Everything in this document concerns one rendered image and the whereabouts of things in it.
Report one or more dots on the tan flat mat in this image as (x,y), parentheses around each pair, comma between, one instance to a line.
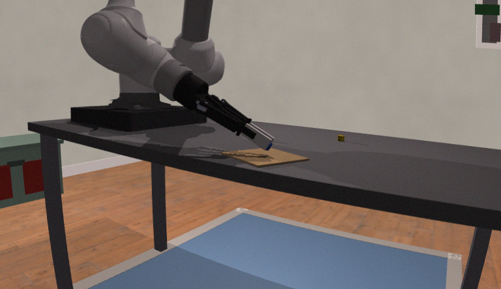
(261,158)

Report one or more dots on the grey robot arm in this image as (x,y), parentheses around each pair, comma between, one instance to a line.
(115,37)

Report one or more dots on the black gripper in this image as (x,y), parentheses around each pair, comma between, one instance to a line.
(191,90)

